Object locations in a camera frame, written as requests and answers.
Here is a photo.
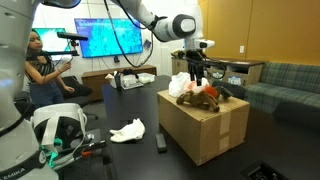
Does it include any wooden shelf cabinet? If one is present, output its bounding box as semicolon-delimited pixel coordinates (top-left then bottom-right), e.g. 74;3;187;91
171;55;266;87

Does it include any white cloth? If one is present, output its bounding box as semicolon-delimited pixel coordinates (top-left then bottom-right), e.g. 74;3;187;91
109;118;146;144

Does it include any teal green plastic part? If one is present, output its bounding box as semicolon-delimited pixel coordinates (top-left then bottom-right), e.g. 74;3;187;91
41;138;65;168

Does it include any orange handled black clamp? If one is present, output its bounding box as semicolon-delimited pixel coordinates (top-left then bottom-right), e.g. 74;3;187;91
53;139;108;168

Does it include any black recessed power outlet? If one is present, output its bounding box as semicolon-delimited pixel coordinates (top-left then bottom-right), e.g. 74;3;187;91
240;160;291;180

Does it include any low wooden sideboard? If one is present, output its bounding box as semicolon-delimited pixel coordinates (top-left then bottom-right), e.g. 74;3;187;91
81;64;158;102

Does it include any clear plastic container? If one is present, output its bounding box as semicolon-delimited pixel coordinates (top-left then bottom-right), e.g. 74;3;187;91
106;68;156;91

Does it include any teal monitor screen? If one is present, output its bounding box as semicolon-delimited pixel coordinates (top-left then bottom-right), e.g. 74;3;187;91
32;28;74;62

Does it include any cardboard box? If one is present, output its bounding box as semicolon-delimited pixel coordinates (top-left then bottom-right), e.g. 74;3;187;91
157;89;251;167

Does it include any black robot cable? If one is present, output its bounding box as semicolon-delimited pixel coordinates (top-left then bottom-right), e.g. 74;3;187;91
103;0;234;69

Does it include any black office chair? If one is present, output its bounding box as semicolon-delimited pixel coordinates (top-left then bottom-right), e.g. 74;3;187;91
211;79;247;100

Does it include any red plush tomato toy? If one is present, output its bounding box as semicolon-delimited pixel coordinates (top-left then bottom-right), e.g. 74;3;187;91
203;85;234;101

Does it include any white plastic bag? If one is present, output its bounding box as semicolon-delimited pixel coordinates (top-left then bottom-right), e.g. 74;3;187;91
168;71;211;98

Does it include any black lounge chair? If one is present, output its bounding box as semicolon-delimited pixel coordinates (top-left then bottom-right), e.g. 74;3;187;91
54;75;99;120

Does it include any green plaid couch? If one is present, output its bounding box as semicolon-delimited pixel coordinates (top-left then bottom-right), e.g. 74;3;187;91
244;61;320;115

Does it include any blue wall TV screen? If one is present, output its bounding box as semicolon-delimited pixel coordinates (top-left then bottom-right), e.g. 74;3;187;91
73;18;144;59

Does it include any person in dark top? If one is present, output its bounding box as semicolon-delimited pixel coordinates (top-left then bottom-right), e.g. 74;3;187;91
23;29;76;111

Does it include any white VR headset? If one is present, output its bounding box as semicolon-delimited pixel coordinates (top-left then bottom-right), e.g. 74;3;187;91
31;102;88;155

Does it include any brown plush animal toy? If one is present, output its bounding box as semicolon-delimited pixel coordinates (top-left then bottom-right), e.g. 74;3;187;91
175;90;221;113

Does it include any yellow wrist camera mount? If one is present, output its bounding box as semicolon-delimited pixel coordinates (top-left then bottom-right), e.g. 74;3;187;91
170;49;186;60

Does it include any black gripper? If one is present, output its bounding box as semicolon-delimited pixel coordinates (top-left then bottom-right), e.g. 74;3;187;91
183;48;211;87

